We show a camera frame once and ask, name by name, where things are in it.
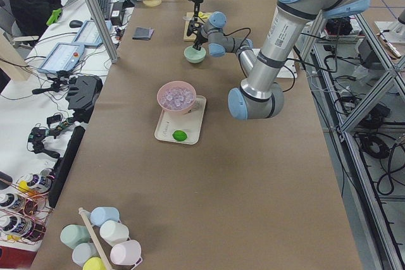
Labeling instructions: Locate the pink bowl of ice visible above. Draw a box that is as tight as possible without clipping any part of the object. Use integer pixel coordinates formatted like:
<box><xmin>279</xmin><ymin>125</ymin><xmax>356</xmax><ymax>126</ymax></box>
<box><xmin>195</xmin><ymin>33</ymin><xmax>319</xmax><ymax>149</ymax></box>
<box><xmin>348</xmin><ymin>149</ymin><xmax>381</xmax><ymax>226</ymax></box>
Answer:
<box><xmin>156</xmin><ymin>80</ymin><xmax>197</xmax><ymax>114</ymax></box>

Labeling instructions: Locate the teach pendant near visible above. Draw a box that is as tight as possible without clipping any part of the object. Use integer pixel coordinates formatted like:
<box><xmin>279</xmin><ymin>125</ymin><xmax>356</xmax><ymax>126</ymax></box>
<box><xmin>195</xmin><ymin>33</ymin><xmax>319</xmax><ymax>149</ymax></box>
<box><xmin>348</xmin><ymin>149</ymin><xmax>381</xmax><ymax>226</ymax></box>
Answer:
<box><xmin>37</xmin><ymin>42</ymin><xmax>85</xmax><ymax>74</ymax></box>

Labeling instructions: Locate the aluminium frame post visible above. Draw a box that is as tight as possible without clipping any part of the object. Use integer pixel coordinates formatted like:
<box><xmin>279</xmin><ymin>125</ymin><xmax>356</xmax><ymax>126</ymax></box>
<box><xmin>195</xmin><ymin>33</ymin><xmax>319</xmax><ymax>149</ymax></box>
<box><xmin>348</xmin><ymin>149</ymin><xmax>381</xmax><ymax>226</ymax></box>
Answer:
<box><xmin>85</xmin><ymin>0</ymin><xmax>118</xmax><ymax>64</ymax></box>

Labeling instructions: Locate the copper wire basket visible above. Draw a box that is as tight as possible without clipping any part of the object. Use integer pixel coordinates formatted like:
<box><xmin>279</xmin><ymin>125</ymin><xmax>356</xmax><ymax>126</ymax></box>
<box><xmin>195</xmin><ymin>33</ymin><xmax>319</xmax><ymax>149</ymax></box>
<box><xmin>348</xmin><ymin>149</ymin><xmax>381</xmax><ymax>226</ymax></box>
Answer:
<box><xmin>1</xmin><ymin>173</ymin><xmax>53</xmax><ymax>245</ymax></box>

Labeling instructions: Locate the black monitor bar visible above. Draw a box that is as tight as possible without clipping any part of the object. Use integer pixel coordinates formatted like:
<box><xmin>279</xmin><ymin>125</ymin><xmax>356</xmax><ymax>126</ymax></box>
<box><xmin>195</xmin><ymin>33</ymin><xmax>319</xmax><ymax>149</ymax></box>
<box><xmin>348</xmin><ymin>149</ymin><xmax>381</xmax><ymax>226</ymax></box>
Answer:
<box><xmin>48</xmin><ymin>126</ymin><xmax>85</xmax><ymax>209</ymax></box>

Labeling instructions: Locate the green lime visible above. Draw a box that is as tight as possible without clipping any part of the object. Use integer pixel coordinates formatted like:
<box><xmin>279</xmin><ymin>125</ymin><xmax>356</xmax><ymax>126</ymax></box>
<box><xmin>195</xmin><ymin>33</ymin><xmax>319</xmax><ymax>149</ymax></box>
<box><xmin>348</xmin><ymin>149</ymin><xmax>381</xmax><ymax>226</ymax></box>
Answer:
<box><xmin>172</xmin><ymin>130</ymin><xmax>188</xmax><ymax>142</ymax></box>

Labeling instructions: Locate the grey folded cloth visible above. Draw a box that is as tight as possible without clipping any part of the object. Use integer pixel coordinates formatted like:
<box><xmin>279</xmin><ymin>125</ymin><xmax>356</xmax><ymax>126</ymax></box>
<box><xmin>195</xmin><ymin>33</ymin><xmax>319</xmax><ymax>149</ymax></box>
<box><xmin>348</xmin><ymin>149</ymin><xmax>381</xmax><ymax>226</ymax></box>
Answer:
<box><xmin>132</xmin><ymin>27</ymin><xmax>154</xmax><ymax>40</ymax></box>

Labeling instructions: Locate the grey blue cup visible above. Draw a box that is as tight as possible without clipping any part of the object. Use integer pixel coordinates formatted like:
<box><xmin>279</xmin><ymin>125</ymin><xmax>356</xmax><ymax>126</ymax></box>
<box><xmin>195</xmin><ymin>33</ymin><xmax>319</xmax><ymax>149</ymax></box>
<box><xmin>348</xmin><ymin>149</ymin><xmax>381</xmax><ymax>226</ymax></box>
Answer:
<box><xmin>72</xmin><ymin>243</ymin><xmax>97</xmax><ymax>267</ymax></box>

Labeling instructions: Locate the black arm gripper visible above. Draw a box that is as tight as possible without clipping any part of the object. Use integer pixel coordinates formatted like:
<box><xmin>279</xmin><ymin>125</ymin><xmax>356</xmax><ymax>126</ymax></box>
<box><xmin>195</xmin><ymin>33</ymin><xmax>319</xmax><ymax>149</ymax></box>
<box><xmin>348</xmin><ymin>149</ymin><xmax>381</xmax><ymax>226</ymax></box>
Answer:
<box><xmin>192</xmin><ymin>0</ymin><xmax>204</xmax><ymax>14</ymax></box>

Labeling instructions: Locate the mint green bowl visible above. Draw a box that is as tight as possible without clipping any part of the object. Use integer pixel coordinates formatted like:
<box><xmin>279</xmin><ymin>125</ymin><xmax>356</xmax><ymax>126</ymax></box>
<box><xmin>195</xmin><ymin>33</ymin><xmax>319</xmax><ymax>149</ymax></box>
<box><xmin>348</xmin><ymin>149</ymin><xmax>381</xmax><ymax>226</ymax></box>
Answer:
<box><xmin>184</xmin><ymin>46</ymin><xmax>206</xmax><ymax>64</ymax></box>

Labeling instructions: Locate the yellow plastic knife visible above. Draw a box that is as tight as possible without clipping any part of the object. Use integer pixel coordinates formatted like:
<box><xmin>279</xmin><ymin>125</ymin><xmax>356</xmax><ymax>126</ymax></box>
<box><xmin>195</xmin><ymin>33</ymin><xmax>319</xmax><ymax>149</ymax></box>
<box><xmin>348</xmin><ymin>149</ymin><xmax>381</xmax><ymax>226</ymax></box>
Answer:
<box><xmin>198</xmin><ymin>12</ymin><xmax>212</xmax><ymax>21</ymax></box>

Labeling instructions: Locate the light blue cup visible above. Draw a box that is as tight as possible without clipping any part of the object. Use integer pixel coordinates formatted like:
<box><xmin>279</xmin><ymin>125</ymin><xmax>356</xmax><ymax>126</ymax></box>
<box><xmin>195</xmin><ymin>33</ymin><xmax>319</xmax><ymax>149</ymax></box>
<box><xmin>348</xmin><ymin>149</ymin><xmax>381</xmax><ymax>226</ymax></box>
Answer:
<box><xmin>90</xmin><ymin>207</ymin><xmax>120</xmax><ymax>227</ymax></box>

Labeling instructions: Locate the black keyboard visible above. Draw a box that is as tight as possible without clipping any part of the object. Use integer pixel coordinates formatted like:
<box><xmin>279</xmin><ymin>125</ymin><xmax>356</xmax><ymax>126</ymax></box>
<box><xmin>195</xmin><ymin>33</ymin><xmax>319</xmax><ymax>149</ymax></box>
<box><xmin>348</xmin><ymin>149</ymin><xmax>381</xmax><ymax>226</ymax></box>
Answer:
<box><xmin>96</xmin><ymin>0</ymin><xmax>111</xmax><ymax>20</ymax></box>

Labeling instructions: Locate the mint green cup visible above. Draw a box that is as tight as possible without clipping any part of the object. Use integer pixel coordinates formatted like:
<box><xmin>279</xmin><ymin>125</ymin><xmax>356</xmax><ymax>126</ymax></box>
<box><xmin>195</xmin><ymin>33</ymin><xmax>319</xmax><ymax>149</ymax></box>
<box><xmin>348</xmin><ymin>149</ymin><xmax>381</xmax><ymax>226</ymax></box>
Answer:
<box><xmin>59</xmin><ymin>224</ymin><xmax>90</xmax><ymax>249</ymax></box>

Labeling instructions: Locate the pink cup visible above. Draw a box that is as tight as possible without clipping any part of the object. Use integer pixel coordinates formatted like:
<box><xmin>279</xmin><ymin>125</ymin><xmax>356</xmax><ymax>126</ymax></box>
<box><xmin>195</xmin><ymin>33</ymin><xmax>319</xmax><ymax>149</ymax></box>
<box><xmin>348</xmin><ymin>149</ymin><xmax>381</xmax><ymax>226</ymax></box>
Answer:
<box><xmin>110</xmin><ymin>240</ymin><xmax>142</xmax><ymax>266</ymax></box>

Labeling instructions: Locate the white cup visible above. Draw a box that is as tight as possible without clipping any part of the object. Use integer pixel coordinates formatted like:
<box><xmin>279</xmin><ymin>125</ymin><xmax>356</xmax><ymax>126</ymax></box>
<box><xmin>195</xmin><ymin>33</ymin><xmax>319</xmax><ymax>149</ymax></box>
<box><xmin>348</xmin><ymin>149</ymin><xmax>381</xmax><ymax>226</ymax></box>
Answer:
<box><xmin>99</xmin><ymin>220</ymin><xmax>129</xmax><ymax>246</ymax></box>

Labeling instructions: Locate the black computer mouse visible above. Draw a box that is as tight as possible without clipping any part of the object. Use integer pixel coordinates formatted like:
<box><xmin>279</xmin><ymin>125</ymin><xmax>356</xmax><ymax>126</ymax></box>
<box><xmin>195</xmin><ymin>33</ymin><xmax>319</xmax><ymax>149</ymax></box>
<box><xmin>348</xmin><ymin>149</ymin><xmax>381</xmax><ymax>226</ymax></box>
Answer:
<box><xmin>69</xmin><ymin>20</ymin><xmax>83</xmax><ymax>28</ymax></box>

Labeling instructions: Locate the bamboo cutting board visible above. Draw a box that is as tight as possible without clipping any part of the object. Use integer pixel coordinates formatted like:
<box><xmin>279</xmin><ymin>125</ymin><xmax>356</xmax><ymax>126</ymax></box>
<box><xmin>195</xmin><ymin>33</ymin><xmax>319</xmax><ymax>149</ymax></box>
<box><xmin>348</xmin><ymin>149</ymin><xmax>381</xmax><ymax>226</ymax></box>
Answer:
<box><xmin>183</xmin><ymin>11</ymin><xmax>220</xmax><ymax>42</ymax></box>

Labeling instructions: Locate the yellow cup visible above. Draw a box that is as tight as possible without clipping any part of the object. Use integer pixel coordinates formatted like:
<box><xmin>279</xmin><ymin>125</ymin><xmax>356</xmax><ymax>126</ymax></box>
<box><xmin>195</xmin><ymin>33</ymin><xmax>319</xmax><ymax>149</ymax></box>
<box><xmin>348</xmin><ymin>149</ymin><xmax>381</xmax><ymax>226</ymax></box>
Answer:
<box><xmin>82</xmin><ymin>257</ymin><xmax>106</xmax><ymax>270</ymax></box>

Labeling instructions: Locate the black device stand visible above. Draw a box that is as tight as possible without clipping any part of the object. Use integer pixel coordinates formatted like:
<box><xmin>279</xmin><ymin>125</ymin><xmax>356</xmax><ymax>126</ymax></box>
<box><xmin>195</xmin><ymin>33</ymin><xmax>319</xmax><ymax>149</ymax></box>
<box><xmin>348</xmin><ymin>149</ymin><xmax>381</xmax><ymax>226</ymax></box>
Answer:
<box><xmin>65</xmin><ymin>75</ymin><xmax>103</xmax><ymax>123</ymax></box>

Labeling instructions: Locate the teach pendant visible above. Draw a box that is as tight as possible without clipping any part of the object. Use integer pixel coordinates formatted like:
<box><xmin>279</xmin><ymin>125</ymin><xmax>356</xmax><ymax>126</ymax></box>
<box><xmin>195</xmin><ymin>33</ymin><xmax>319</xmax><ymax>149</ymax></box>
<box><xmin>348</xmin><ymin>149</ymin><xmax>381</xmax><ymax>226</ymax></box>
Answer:
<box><xmin>37</xmin><ymin>42</ymin><xmax>85</xmax><ymax>74</ymax></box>
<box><xmin>72</xmin><ymin>20</ymin><xmax>103</xmax><ymax>48</ymax></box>

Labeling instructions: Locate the teach pendant far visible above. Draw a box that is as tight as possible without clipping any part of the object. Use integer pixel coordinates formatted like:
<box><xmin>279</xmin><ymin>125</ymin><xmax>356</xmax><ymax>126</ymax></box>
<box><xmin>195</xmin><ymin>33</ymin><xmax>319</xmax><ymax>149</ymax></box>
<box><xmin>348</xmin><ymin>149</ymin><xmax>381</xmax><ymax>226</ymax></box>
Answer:
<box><xmin>72</xmin><ymin>20</ymin><xmax>103</xmax><ymax>48</ymax></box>

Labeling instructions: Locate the beige serving tray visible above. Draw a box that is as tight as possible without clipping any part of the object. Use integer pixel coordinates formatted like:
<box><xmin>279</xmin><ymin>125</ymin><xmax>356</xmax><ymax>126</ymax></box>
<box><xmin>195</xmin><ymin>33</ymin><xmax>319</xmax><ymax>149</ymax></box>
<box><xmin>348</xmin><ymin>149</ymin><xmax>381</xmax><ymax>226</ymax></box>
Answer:
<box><xmin>154</xmin><ymin>95</ymin><xmax>206</xmax><ymax>145</ymax></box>

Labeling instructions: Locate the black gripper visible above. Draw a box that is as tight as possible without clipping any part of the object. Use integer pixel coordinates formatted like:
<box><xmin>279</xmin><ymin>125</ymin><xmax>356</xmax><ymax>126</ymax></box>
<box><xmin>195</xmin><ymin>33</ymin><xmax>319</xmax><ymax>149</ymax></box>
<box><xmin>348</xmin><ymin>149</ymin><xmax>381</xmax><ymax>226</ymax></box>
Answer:
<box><xmin>192</xmin><ymin>28</ymin><xmax>207</xmax><ymax>51</ymax></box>

